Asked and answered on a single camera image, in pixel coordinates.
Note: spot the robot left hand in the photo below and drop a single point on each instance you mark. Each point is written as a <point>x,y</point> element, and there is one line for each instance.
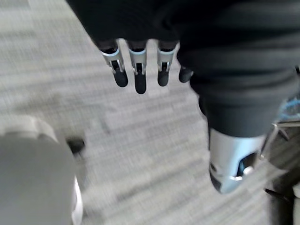
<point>211,58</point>

